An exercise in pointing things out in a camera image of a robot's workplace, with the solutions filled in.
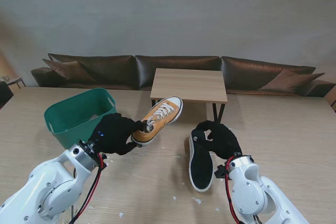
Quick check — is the green plastic basket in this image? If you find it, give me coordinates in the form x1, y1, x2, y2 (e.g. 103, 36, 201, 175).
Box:
44, 88, 117, 149

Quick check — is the red black arm cable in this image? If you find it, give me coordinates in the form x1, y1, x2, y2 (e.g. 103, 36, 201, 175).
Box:
69, 154, 104, 224
224, 157, 242, 224

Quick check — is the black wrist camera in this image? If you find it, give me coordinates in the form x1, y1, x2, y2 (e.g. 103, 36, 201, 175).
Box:
214, 165, 228, 179
99, 153, 109, 169

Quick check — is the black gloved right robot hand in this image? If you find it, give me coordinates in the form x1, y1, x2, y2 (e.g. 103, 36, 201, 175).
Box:
195, 120, 243, 161

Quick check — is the small background side table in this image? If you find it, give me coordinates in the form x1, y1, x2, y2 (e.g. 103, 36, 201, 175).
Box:
0, 76, 27, 90

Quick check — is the yellow canvas sneaker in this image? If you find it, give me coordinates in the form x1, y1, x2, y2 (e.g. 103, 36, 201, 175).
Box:
188, 128, 214, 193
131, 96, 184, 148

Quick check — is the red black right arm cable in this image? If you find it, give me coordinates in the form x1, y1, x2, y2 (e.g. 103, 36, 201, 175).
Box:
224, 157, 242, 224

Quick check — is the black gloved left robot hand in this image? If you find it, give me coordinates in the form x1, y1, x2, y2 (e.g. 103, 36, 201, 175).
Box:
88, 113, 148, 156

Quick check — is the small wooden black-legged table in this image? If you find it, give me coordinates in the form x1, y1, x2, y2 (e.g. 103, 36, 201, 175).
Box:
150, 68, 228, 129

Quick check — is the dark brown leather sofa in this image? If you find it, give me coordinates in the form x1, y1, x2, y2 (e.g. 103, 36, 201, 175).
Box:
30, 52, 336, 98

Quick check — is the light wooden furniture piece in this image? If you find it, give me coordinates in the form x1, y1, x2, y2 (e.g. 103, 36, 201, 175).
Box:
324, 87, 336, 112

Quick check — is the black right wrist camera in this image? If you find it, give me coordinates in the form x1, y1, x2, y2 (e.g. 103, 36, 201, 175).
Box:
214, 165, 228, 179

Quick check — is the red black left arm cable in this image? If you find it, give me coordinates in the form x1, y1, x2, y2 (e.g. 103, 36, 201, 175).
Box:
69, 154, 104, 224

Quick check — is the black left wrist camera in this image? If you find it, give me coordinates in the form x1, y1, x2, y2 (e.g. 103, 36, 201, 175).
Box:
99, 153, 109, 169

